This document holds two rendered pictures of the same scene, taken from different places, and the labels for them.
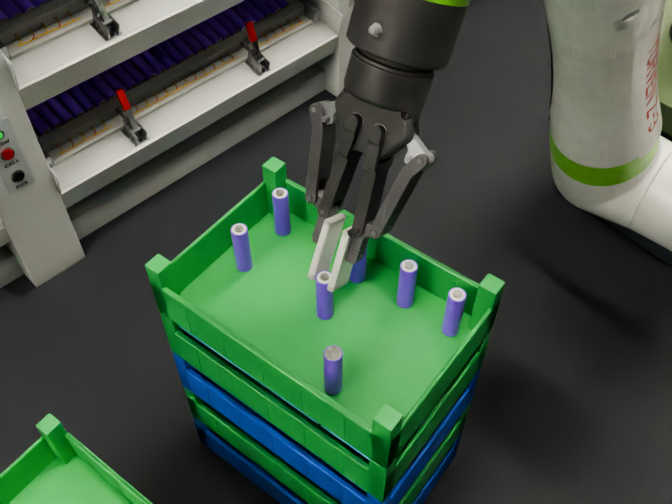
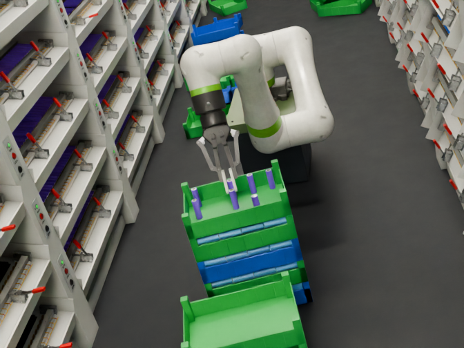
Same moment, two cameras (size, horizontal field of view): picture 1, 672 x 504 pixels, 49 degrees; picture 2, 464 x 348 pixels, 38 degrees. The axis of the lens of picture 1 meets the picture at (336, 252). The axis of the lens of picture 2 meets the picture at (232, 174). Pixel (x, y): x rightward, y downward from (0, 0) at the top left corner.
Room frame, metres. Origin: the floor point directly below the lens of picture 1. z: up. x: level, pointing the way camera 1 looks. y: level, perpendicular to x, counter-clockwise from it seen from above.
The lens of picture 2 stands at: (-0.98, 0.96, 1.35)
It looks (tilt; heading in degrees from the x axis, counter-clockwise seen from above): 28 degrees down; 326
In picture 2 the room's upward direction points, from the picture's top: 16 degrees counter-clockwise
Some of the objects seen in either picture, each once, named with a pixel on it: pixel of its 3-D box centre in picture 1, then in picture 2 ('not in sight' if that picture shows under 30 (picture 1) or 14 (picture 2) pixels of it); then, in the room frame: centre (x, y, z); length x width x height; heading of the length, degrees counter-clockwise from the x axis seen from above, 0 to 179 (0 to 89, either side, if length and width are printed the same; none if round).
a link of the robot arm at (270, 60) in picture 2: not in sight; (257, 61); (0.94, -0.58, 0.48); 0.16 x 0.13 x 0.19; 49
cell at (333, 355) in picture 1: (333, 371); (256, 205); (0.37, 0.00, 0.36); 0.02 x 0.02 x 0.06
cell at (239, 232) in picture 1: (241, 247); (197, 208); (0.52, 0.10, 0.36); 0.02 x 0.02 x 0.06
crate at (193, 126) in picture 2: not in sight; (216, 117); (1.58, -0.76, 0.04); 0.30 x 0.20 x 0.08; 44
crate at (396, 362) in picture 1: (323, 296); (234, 198); (0.45, 0.01, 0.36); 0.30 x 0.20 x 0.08; 53
